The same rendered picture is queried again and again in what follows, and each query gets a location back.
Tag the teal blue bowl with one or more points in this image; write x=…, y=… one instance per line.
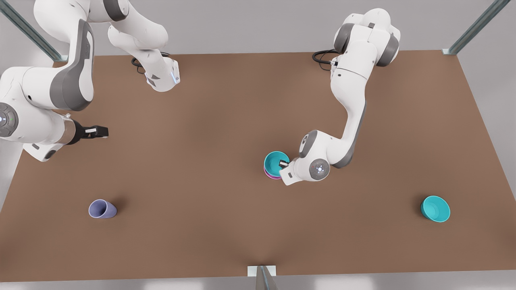
x=272, y=162
x=436, y=208

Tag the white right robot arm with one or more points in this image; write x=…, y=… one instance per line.
x=38, y=86

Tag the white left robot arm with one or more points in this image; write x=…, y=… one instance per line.
x=352, y=76

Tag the pink bowl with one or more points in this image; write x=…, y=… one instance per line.
x=271, y=176

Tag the lavender cup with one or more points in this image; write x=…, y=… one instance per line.
x=105, y=210

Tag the silver frame post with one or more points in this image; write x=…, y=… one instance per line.
x=28, y=30
x=263, y=278
x=475, y=28

